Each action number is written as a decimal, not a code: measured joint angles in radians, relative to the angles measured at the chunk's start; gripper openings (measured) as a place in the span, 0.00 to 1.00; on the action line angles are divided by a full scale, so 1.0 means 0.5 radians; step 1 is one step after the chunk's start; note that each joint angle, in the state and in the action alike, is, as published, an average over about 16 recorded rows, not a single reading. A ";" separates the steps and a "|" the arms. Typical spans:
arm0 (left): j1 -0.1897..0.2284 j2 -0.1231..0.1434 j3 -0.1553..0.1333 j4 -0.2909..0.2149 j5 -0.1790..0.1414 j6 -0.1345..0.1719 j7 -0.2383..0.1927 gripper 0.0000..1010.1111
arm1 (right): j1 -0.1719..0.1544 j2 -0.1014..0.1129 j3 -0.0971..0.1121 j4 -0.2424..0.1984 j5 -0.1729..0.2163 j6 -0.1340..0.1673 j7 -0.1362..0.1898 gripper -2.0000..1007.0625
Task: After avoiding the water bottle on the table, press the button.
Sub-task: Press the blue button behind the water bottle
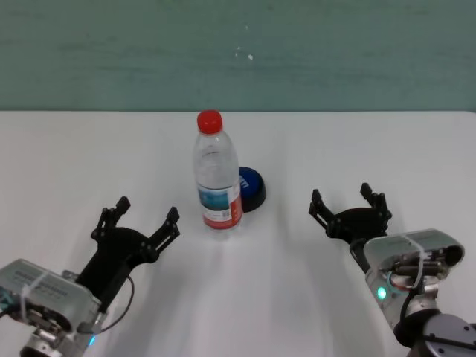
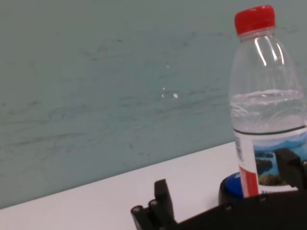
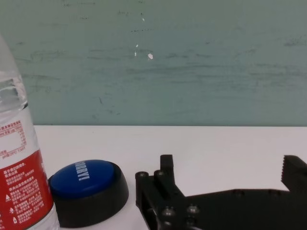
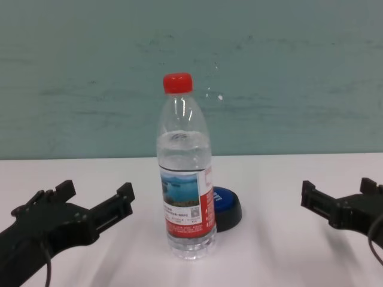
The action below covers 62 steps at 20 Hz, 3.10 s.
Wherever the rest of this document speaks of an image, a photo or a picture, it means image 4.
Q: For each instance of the blue push button black base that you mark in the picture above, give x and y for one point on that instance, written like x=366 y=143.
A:
x=226 y=206

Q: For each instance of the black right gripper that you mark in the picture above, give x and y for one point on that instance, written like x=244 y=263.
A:
x=356 y=212

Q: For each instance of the clear water bottle red cap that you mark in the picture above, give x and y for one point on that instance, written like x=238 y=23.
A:
x=185 y=155

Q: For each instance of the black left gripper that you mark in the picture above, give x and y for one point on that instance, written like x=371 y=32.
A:
x=60 y=227

